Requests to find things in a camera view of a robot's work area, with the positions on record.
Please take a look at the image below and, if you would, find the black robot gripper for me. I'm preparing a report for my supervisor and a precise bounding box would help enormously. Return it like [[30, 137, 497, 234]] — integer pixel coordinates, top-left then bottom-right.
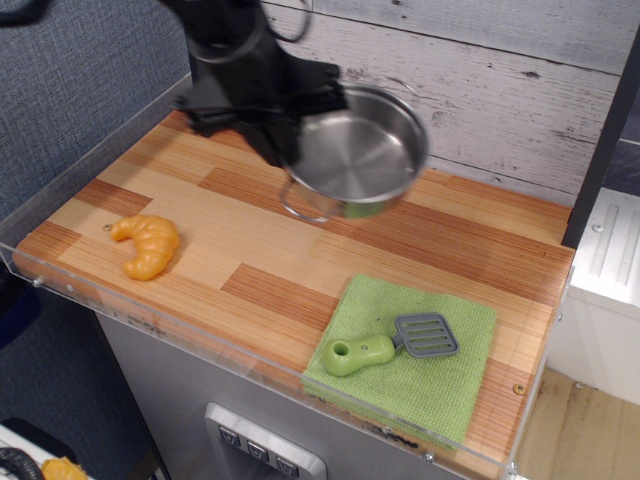
[[174, 44, 348, 167]]

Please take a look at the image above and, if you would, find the stainless steel pot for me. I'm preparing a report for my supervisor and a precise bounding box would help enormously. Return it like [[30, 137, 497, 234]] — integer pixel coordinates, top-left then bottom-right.
[[279, 76, 429, 223]]

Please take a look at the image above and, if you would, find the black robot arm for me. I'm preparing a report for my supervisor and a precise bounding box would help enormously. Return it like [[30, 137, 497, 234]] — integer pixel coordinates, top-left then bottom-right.
[[165, 1, 347, 167]]

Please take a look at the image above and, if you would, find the green woven towel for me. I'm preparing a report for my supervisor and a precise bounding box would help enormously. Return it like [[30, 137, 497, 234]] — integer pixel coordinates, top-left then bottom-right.
[[302, 275, 497, 448]]

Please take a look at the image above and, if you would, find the orange plastic croissant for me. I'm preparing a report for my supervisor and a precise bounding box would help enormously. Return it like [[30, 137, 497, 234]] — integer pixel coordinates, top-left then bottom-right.
[[110, 215, 180, 281]]

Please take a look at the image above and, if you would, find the green and grey toy spatula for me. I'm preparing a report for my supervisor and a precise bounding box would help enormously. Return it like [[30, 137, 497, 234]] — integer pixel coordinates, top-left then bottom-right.
[[321, 313, 459, 377]]

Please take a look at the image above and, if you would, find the silver dispenser button panel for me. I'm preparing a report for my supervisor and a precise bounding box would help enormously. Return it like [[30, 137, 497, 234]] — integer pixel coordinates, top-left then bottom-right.
[[204, 402, 328, 479]]

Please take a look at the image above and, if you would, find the white ribbed appliance at right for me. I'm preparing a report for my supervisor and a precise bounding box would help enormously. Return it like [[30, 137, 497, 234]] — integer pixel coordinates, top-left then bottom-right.
[[547, 188, 639, 404]]

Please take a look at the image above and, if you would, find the yellow object bottom left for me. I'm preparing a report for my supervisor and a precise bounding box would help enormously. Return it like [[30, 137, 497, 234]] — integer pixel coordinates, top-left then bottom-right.
[[41, 457, 91, 480]]

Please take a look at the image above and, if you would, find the clear acrylic guard rail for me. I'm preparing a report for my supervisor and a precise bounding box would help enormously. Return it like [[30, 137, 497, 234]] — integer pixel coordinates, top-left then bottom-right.
[[1, 99, 573, 479]]

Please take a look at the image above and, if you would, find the dark grey right post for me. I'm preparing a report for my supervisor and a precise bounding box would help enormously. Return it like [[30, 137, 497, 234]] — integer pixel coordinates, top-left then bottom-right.
[[565, 0, 640, 249]]

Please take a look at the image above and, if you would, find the black cable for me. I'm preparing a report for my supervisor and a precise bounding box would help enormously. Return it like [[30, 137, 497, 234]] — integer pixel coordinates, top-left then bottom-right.
[[0, 446, 44, 480]]

